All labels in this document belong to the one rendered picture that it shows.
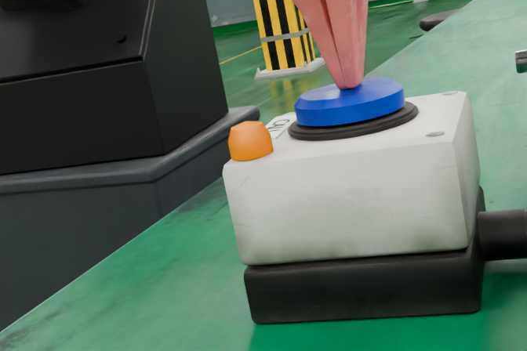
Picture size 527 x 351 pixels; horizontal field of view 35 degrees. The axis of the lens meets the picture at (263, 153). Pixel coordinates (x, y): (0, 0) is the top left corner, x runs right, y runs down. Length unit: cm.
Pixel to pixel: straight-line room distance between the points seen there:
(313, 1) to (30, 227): 44
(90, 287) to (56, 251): 30
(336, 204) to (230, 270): 10
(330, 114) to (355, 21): 3
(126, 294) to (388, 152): 14
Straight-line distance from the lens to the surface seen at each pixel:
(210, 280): 36
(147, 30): 63
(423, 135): 27
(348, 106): 29
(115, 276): 39
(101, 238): 65
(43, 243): 68
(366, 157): 27
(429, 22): 352
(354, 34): 29
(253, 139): 28
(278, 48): 681
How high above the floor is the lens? 90
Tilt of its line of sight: 13 degrees down
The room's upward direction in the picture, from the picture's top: 11 degrees counter-clockwise
